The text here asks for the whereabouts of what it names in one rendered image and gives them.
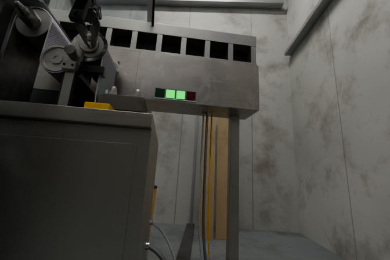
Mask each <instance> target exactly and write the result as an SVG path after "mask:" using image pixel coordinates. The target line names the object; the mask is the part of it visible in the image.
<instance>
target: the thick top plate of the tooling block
mask: <svg viewBox="0 0 390 260"><path fill-rule="evenodd" d="M102 103H107V104H110V105H111V106H112V108H113V109H114V110H118V111H131V112H138V113H147V111H148V110H147V106H146V102H145V98H144V97H137V96H125V95H114V94H108V93H103V97H102Z"/></svg>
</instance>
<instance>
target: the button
mask: <svg viewBox="0 0 390 260"><path fill-rule="evenodd" d="M84 107H86V108H93V109H106V110H114V109H113V108H112V106H111V105H110V104H107V103H95V102H85V103H84Z"/></svg>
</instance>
